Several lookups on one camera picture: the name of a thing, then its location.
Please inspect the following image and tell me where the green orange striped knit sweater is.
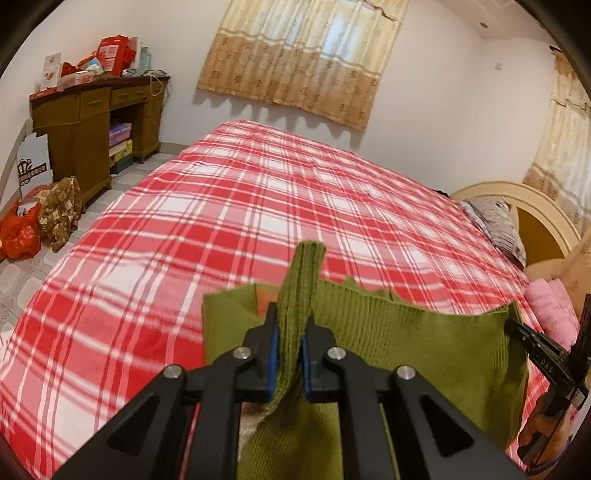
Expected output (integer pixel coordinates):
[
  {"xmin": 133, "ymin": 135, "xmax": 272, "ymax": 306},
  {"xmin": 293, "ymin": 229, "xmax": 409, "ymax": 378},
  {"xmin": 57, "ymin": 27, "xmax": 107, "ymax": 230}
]
[{"xmin": 202, "ymin": 240, "xmax": 529, "ymax": 480}]

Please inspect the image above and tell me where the red plaid bedsheet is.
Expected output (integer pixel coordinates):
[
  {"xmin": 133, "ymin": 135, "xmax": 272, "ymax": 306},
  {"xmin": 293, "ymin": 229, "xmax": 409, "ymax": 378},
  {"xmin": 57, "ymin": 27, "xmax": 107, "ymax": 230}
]
[{"xmin": 0, "ymin": 119, "xmax": 555, "ymax": 480}]

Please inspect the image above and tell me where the stack of boxes under desk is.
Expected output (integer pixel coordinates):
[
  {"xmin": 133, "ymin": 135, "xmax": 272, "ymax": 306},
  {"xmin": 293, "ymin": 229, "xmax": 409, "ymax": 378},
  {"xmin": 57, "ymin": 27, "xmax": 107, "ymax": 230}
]
[{"xmin": 108, "ymin": 122, "xmax": 134, "ymax": 174}]

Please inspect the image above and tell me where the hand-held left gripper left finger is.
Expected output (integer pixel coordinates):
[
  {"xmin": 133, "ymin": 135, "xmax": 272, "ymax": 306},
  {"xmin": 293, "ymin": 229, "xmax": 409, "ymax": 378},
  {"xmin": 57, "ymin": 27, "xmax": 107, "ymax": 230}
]
[{"xmin": 53, "ymin": 302, "xmax": 280, "ymax": 480}]

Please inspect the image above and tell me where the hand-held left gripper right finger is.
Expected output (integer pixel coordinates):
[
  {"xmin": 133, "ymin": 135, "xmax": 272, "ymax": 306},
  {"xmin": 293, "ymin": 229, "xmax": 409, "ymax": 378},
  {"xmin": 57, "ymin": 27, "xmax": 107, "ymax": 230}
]
[{"xmin": 300, "ymin": 318, "xmax": 527, "ymax": 480}]

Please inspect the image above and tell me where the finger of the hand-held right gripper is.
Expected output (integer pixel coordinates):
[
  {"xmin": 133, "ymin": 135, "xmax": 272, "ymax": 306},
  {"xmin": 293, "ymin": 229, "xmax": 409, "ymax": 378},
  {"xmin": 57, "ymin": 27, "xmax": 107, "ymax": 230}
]
[{"xmin": 504, "ymin": 318, "xmax": 575, "ymax": 384}]

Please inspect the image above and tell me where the red plastic bag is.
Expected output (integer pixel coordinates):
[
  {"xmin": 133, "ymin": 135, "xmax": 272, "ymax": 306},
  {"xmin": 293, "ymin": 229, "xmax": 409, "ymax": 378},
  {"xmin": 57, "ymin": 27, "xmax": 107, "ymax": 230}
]
[{"xmin": 0, "ymin": 200, "xmax": 43, "ymax": 259}]

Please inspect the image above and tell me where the brown patterned cloth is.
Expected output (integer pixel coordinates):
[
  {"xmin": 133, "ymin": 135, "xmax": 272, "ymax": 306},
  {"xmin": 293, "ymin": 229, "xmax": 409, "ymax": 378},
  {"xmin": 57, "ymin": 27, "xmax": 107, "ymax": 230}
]
[{"xmin": 38, "ymin": 176, "xmax": 84, "ymax": 252}]

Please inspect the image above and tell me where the brown wooden desk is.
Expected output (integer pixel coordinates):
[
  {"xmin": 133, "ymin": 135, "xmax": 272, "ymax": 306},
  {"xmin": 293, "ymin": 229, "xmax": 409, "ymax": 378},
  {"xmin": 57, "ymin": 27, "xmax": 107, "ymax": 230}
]
[{"xmin": 30, "ymin": 76, "xmax": 164, "ymax": 213}]

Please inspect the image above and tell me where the white card box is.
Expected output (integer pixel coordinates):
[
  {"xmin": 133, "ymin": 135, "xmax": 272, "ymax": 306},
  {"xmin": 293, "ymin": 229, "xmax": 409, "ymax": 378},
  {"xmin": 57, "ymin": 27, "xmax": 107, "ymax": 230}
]
[{"xmin": 41, "ymin": 53, "xmax": 63, "ymax": 90}]

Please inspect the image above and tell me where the white paper bag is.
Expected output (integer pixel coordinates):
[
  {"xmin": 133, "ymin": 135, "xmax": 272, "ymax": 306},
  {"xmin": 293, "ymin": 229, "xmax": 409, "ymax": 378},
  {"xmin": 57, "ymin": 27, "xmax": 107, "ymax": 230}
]
[{"xmin": 16, "ymin": 134, "xmax": 51, "ymax": 199}]

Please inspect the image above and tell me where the red gift bag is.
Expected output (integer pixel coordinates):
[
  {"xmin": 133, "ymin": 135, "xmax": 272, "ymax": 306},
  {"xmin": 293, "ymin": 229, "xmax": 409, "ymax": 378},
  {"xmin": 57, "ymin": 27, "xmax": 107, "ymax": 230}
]
[{"xmin": 96, "ymin": 34, "xmax": 139, "ymax": 77}]

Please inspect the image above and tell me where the cream wooden headboard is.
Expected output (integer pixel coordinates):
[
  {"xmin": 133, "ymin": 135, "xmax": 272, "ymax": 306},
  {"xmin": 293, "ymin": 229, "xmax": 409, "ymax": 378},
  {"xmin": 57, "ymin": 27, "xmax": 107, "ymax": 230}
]
[{"xmin": 450, "ymin": 181, "xmax": 583, "ymax": 268}]

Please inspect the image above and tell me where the pink pillow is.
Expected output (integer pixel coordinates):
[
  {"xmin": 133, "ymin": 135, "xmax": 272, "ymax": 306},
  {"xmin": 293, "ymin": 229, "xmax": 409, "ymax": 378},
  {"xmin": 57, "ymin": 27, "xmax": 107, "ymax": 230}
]
[{"xmin": 524, "ymin": 277, "xmax": 583, "ymax": 352}]

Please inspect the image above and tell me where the grey patterned pillow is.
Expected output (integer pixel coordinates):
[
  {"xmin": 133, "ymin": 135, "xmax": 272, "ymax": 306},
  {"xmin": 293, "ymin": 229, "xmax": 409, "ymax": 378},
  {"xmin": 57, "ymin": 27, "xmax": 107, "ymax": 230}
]
[{"xmin": 459, "ymin": 197, "xmax": 527, "ymax": 268}]

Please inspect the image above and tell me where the flat red gift box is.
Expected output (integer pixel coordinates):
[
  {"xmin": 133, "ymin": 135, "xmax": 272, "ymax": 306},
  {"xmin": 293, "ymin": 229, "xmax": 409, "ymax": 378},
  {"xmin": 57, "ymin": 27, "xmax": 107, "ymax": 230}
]
[{"xmin": 59, "ymin": 69, "xmax": 103, "ymax": 89}]

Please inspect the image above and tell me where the person's right hand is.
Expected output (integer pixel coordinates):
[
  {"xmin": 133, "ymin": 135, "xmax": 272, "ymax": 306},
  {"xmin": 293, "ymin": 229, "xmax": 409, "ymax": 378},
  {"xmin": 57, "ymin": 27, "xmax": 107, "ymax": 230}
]
[{"xmin": 521, "ymin": 399, "xmax": 573, "ymax": 467}]

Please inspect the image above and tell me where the beige floral window curtain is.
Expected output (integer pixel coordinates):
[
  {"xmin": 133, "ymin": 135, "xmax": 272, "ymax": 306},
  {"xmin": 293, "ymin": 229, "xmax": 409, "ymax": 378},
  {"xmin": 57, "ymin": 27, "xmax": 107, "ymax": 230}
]
[{"xmin": 198, "ymin": 0, "xmax": 409, "ymax": 132}]

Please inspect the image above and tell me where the beige floral long curtain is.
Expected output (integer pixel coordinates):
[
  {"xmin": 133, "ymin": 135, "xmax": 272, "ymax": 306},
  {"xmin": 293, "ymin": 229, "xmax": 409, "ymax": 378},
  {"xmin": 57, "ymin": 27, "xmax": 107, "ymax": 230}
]
[{"xmin": 522, "ymin": 51, "xmax": 591, "ymax": 305}]

